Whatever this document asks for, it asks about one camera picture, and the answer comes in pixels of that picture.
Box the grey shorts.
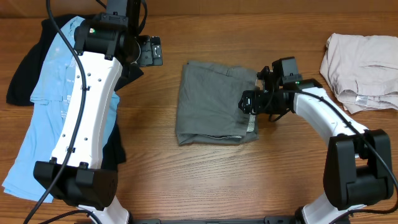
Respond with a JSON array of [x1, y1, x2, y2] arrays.
[[175, 60, 259, 145]]

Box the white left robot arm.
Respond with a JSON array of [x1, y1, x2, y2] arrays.
[[34, 0, 163, 223]]

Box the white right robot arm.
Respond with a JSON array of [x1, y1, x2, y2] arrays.
[[238, 57, 397, 224]]

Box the beige folded shorts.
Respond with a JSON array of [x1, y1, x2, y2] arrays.
[[320, 33, 397, 114]]

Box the black garment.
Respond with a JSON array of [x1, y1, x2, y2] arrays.
[[6, 14, 144, 173]]

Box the light blue shirt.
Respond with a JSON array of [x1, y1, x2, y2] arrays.
[[1, 16, 121, 203]]

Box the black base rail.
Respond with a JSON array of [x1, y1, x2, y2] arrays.
[[132, 216, 302, 224]]

